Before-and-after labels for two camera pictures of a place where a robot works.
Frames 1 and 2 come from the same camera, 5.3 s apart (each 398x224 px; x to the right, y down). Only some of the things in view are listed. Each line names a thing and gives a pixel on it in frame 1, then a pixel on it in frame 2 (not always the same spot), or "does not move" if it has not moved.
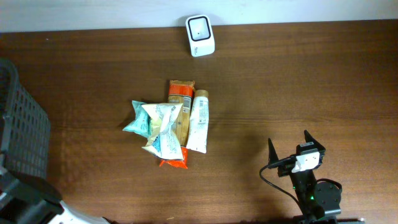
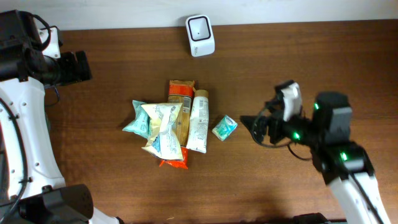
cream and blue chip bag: x=164 y=141 does not move
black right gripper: x=286 y=168 -> x=273 y=127
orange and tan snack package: x=181 y=92 does not move
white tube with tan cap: x=198 y=125 does not move
